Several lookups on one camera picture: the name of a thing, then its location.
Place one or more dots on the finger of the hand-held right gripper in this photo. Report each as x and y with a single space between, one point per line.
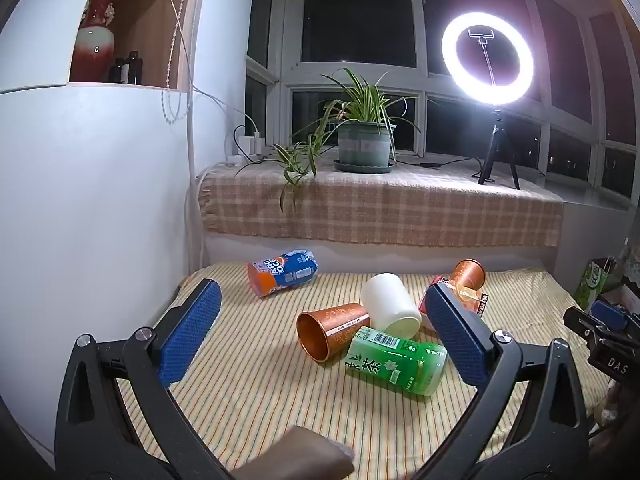
607 311

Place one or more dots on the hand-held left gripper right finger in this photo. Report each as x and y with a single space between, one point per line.
457 340

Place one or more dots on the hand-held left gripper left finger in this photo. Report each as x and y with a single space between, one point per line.
187 335

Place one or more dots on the red snack packet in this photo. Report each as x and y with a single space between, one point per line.
476 302

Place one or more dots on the green tea bottle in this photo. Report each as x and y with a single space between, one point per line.
395 362

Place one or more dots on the small copper metal cup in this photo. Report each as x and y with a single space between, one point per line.
469 274

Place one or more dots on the white cup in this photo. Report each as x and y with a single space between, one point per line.
390 305

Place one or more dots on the orange and blue plastic cup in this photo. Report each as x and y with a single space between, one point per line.
282 275

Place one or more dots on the large copper metal cup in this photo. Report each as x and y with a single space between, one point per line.
327 329

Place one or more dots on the green carton box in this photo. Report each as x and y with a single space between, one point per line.
594 282

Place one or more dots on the striped yellow table cloth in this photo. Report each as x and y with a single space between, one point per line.
250 390

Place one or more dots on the plaid beige cloth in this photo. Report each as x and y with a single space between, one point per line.
400 205

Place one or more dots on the brown cloth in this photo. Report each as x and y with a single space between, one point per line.
295 455

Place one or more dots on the white rounded cabinet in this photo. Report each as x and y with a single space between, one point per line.
75 210

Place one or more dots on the black tripod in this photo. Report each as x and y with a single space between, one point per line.
492 155

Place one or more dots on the green pot saucer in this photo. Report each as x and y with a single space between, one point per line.
364 167

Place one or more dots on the white power strip with chargers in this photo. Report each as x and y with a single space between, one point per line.
250 145

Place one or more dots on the green plant pot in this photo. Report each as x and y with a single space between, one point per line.
364 145

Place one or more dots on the spider plant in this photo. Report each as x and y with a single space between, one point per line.
360 97

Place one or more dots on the dark bottle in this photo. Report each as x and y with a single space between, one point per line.
115 71
134 67

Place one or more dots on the red and white vase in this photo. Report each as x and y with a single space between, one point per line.
95 45

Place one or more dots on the phone clamp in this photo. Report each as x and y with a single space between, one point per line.
481 34

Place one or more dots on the white window frame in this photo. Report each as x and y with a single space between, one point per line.
285 75

